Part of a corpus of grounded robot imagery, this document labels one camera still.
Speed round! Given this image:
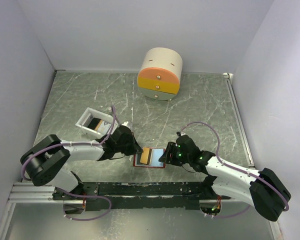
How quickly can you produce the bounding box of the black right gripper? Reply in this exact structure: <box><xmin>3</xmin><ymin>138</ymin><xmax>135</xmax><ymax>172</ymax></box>
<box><xmin>158</xmin><ymin>141</ymin><xmax>191</xmax><ymax>166</ymax></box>

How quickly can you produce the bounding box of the gold striped credit card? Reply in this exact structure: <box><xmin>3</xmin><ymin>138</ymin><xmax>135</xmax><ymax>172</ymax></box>
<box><xmin>140</xmin><ymin>147</ymin><xmax>152</xmax><ymax>165</ymax></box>

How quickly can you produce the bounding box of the red card holder wallet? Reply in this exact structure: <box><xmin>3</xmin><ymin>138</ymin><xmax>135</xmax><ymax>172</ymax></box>
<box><xmin>133</xmin><ymin>147</ymin><xmax>166</xmax><ymax>168</ymax></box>

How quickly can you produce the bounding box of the white card tray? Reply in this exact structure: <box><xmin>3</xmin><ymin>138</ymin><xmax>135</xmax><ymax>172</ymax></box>
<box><xmin>75</xmin><ymin>107</ymin><xmax>113</xmax><ymax>142</ymax></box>

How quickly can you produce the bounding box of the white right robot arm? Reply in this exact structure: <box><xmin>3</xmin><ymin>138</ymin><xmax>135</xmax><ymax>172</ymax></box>
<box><xmin>159</xmin><ymin>135</ymin><xmax>291</xmax><ymax>222</ymax></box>

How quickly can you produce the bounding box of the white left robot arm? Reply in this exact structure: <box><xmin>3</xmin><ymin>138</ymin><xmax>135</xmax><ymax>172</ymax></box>
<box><xmin>20</xmin><ymin>125</ymin><xmax>143</xmax><ymax>200</ymax></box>

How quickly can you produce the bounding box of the white VIP portrait card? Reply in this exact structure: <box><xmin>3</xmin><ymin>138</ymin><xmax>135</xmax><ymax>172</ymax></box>
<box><xmin>98</xmin><ymin>122</ymin><xmax>112</xmax><ymax>135</ymax></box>

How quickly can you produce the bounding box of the yellow card in tray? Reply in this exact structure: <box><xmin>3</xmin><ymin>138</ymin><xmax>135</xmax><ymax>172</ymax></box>
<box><xmin>94</xmin><ymin>120</ymin><xmax>106</xmax><ymax>131</ymax></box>

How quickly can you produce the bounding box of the round three-drawer mini cabinet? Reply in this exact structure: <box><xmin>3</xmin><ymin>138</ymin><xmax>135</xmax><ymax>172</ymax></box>
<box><xmin>137</xmin><ymin>47</ymin><xmax>183</xmax><ymax>101</ymax></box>

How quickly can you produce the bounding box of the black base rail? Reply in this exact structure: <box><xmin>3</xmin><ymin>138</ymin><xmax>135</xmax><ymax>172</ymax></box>
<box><xmin>52</xmin><ymin>181</ymin><xmax>217</xmax><ymax>211</ymax></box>

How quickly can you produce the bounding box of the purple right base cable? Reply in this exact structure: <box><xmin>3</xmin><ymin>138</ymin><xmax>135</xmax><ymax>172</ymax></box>
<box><xmin>204</xmin><ymin>203</ymin><xmax>252</xmax><ymax>219</ymax></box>

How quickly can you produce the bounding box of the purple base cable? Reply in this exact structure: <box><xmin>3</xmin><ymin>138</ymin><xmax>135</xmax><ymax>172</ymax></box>
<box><xmin>204</xmin><ymin>203</ymin><xmax>252</xmax><ymax>219</ymax></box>
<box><xmin>59</xmin><ymin>189</ymin><xmax>113</xmax><ymax>222</ymax></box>

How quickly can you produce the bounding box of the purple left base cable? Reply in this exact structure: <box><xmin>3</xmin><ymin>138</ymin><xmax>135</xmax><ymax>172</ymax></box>
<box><xmin>59</xmin><ymin>189</ymin><xmax>113</xmax><ymax>222</ymax></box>

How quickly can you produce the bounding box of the aluminium frame rail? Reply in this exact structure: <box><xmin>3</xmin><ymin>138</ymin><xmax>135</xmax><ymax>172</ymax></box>
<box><xmin>8</xmin><ymin>182</ymin><xmax>55</xmax><ymax>203</ymax></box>
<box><xmin>222</xmin><ymin>72</ymin><xmax>255</xmax><ymax>168</ymax></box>

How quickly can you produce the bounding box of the aluminium front frame rail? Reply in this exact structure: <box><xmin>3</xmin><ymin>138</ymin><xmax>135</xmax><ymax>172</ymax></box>
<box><xmin>8</xmin><ymin>182</ymin><xmax>55</xmax><ymax>203</ymax></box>

